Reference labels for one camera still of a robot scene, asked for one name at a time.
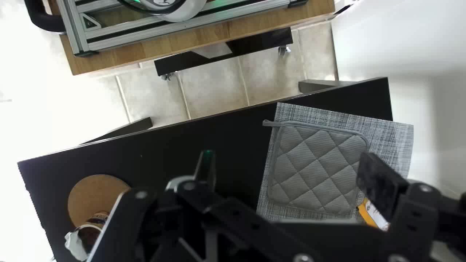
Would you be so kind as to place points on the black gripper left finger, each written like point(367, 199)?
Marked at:
point(206, 167)

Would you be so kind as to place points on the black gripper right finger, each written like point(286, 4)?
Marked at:
point(380, 183)

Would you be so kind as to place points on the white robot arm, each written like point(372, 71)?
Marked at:
point(165, 9)

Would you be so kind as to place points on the gray quilted oven mat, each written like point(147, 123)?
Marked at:
point(310, 169)

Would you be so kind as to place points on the orange cardboard package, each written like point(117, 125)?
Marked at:
point(372, 212)

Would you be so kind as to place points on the black side table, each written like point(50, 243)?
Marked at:
point(194, 135)

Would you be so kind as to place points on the gray checked placemat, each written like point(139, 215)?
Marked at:
point(383, 135)

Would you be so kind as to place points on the round wooden plate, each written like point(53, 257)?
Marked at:
point(92, 193)

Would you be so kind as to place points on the wooden platform board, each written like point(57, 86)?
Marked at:
point(194, 42)

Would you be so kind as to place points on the brown mug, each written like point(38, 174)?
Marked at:
point(92, 233)

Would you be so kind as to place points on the black cart base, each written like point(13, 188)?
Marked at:
point(252, 41)

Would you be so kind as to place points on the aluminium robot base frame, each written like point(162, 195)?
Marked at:
point(146, 36)

